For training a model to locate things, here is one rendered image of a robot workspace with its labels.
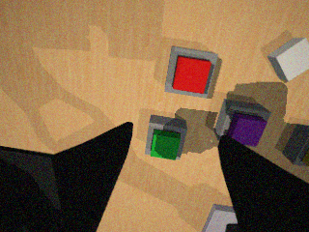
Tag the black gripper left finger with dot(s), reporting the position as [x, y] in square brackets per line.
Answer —
[75, 184]

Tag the purple button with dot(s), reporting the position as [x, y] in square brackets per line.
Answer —
[243, 121]

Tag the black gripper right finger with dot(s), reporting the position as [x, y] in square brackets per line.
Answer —
[266, 198]

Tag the green button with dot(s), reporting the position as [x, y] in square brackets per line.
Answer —
[165, 137]

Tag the yellow button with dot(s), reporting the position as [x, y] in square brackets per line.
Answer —
[297, 148]

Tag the red button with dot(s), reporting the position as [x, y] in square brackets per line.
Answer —
[190, 71]

